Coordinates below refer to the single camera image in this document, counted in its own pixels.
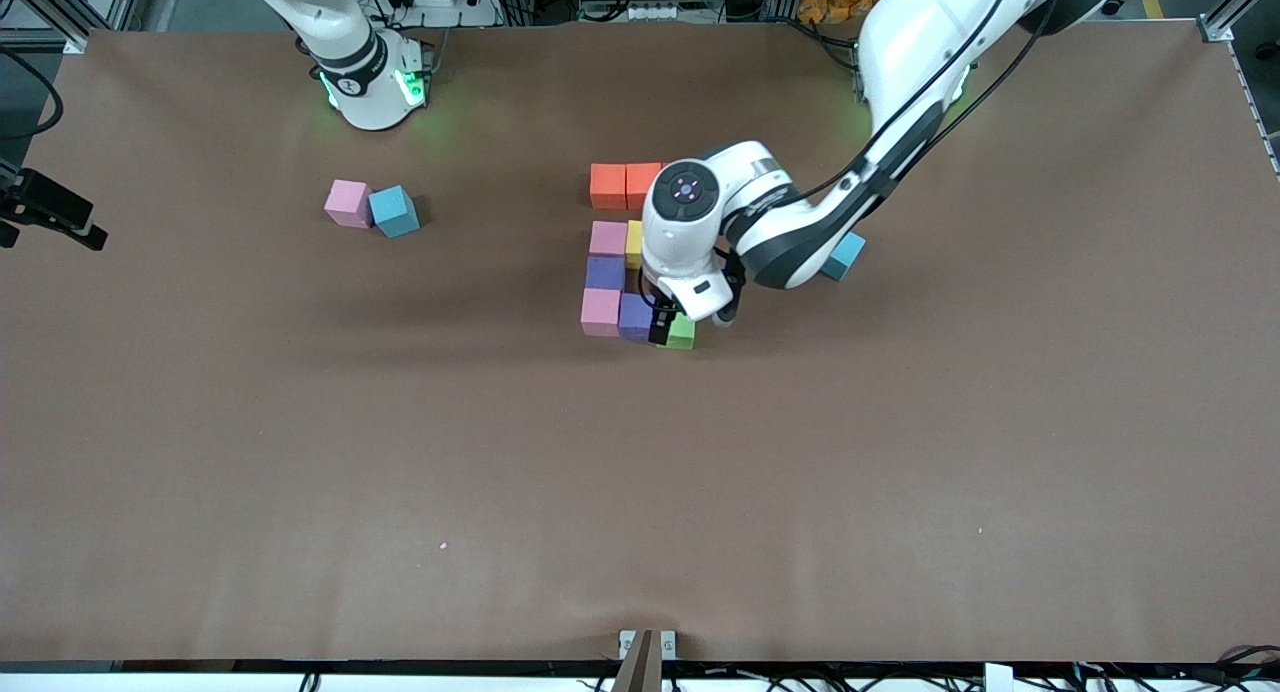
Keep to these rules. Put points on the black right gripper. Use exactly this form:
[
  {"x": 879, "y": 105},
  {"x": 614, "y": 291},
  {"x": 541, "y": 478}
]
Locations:
[{"x": 55, "y": 201}]

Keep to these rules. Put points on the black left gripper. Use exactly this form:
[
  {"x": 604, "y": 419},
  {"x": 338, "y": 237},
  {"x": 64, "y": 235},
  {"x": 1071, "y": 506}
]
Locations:
[{"x": 661, "y": 325}]

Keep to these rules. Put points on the green foam cube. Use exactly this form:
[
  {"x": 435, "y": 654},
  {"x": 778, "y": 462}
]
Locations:
[{"x": 684, "y": 334}]

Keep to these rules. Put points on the purple foam cube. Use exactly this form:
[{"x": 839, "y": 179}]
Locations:
[
  {"x": 634, "y": 317},
  {"x": 605, "y": 272}
]

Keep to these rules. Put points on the pink foam cube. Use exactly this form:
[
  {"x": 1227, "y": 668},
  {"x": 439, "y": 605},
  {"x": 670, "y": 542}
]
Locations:
[
  {"x": 600, "y": 312},
  {"x": 607, "y": 239},
  {"x": 348, "y": 202}
]

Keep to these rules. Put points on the yellow foam cube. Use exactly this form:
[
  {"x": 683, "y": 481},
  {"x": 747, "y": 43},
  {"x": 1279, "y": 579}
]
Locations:
[{"x": 633, "y": 244}]

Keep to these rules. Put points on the orange foam cube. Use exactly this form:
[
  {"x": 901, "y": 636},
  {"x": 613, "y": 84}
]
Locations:
[
  {"x": 642, "y": 185},
  {"x": 607, "y": 185}
]

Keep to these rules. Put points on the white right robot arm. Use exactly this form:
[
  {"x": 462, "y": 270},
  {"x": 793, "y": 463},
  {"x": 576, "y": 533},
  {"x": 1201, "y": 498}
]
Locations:
[{"x": 370, "y": 92}]

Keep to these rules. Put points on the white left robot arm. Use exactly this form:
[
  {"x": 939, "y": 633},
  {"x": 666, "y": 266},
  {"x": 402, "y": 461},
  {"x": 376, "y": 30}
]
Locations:
[{"x": 685, "y": 242}]

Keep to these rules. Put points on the brown paper table cover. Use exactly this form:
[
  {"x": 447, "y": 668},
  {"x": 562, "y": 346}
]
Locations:
[{"x": 640, "y": 472}]

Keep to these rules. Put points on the blue foam cube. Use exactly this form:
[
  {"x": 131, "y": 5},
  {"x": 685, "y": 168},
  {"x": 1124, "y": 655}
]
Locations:
[
  {"x": 848, "y": 260},
  {"x": 393, "y": 210}
]

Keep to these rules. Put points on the brown flat stick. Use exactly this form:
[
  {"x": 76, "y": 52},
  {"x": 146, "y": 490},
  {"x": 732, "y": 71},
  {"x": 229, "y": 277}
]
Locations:
[{"x": 640, "y": 667}]

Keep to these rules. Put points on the white power strip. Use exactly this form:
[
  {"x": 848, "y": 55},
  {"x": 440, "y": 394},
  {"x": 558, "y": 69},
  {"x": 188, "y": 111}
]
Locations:
[{"x": 475, "y": 14}]

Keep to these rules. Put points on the small white box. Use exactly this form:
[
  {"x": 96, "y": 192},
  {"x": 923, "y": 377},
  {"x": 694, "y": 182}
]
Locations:
[{"x": 998, "y": 678}]

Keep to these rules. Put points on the silver metal bracket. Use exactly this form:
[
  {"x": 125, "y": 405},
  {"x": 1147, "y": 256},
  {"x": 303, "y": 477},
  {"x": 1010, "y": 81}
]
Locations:
[{"x": 666, "y": 644}]

